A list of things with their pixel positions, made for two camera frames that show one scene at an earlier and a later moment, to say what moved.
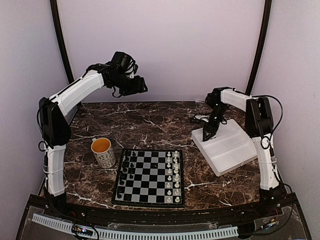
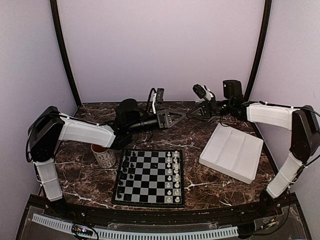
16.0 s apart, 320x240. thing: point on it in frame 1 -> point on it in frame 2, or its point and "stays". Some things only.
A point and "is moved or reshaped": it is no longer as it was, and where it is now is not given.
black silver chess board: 151,177 stays
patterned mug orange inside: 104,154 stays
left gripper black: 138,87 -> 164,119
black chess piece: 125,164 stays
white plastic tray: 231,148 is moved or reshaped
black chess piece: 127,158 stays
